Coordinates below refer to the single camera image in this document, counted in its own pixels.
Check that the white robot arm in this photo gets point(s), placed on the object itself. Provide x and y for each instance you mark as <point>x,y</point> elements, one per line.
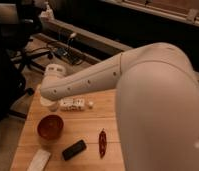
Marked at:
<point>156,100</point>

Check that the circuit board with cables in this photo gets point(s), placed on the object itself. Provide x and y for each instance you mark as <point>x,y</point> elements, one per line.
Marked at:
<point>65,53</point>

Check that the red chili pepper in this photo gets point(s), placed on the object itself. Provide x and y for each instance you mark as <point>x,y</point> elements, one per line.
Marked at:
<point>102,143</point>

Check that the white rectangular block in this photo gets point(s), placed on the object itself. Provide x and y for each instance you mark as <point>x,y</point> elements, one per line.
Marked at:
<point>39,160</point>

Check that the brown ceramic bowl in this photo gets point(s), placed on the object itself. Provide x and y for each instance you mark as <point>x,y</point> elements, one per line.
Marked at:
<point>50,127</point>

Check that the white ceramic cup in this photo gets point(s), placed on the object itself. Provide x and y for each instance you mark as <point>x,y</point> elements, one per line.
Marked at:
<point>51,105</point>

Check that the black office chair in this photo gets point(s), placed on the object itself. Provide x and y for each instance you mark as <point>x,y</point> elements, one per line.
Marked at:
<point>19,20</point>

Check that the white domino tile block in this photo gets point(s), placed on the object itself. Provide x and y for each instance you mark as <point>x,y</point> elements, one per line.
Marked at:
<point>72,104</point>

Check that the black rectangular block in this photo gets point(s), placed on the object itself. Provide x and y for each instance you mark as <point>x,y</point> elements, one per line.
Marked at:
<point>73,150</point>

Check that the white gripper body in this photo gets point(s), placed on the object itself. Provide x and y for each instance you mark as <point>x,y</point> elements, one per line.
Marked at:
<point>55,71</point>

